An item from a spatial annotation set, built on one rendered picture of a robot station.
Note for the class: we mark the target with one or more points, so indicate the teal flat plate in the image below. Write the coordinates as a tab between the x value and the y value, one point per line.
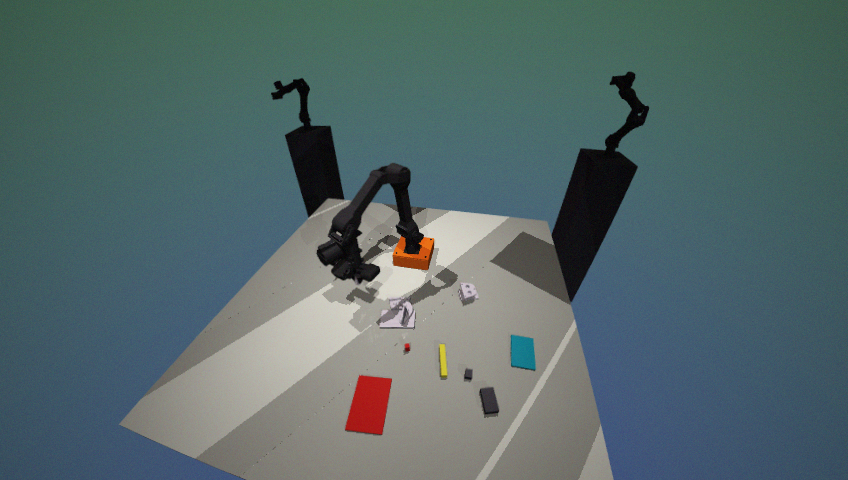
522	352

